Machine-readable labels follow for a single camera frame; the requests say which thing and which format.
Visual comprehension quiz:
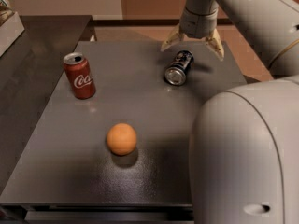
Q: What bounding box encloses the dark side counter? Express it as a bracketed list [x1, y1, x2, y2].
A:
[0, 15, 94, 193]

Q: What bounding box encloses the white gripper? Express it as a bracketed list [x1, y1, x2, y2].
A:
[161, 8, 224, 61]

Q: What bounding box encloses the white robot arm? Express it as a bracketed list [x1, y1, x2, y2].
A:
[162, 0, 299, 224]

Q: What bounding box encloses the red coca-cola can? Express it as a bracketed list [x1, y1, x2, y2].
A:
[64, 52, 96, 99]

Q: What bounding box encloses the orange fruit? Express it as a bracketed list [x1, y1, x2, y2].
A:
[107, 123, 137, 156]

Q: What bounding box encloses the blue pepsi can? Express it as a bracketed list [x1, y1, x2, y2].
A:
[164, 50, 194, 86]

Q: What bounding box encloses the white box on counter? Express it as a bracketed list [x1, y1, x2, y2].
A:
[0, 0, 24, 57]

